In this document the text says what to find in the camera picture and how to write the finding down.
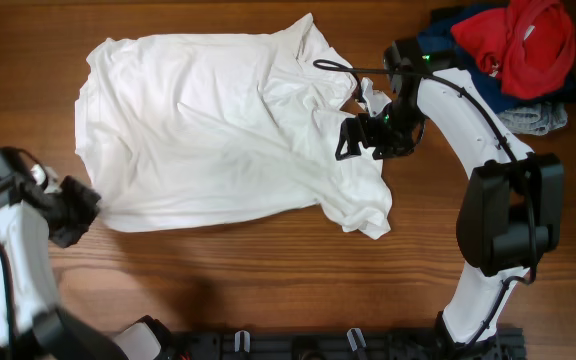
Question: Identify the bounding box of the white t-shirt with black print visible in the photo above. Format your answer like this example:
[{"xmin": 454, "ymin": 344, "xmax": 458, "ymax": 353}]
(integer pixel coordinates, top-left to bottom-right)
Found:
[{"xmin": 75, "ymin": 14, "xmax": 392, "ymax": 239}]

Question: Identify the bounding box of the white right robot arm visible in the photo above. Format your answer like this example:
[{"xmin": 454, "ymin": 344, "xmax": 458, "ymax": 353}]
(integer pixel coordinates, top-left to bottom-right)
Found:
[{"xmin": 335, "ymin": 38, "xmax": 564, "ymax": 359}]

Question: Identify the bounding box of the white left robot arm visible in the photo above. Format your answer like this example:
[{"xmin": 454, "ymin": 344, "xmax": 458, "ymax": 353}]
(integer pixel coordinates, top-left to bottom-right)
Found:
[{"xmin": 0, "ymin": 177, "xmax": 170, "ymax": 360}]

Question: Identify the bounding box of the dark blue garment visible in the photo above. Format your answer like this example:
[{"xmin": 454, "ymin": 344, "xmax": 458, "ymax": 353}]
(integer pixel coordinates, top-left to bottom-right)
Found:
[{"xmin": 416, "ymin": 3, "xmax": 576, "ymax": 115}]

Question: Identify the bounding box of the black garment under pile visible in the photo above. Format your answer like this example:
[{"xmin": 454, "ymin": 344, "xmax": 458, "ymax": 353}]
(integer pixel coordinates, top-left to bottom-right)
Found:
[{"xmin": 427, "ymin": 4, "xmax": 576, "ymax": 106}]

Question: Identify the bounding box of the grey denim garment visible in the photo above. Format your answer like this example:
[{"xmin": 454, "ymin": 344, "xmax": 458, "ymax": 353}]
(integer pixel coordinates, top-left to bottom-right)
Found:
[{"xmin": 497, "ymin": 102, "xmax": 568, "ymax": 136}]

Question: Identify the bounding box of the red garment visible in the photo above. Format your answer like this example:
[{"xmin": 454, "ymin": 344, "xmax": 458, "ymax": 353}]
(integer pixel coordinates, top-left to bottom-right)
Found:
[{"xmin": 451, "ymin": 0, "xmax": 576, "ymax": 100}]

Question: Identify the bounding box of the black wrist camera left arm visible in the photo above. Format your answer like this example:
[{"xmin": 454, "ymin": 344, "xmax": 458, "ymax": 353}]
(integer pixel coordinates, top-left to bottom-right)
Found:
[{"xmin": 0, "ymin": 146, "xmax": 57, "ymax": 191}]

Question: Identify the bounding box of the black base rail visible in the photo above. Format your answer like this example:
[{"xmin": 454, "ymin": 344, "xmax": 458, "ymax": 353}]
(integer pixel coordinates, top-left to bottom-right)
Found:
[{"xmin": 163, "ymin": 328, "xmax": 527, "ymax": 360}]

